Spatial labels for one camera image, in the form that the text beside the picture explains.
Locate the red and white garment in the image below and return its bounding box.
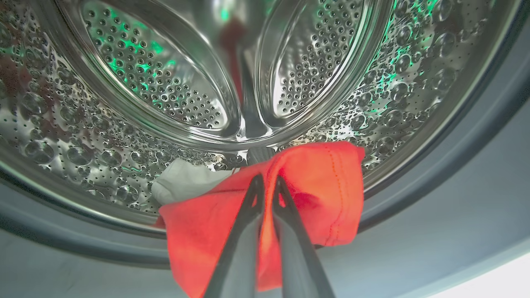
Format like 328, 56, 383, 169
151, 141, 366, 298

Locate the white front-load washing machine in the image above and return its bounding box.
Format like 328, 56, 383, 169
0, 0, 530, 298

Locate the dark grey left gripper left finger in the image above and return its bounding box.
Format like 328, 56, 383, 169
203, 173, 266, 298

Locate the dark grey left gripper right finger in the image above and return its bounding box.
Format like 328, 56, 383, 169
271, 175, 336, 298

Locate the stainless steel washing machine drum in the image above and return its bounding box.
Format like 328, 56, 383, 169
0, 0, 527, 234

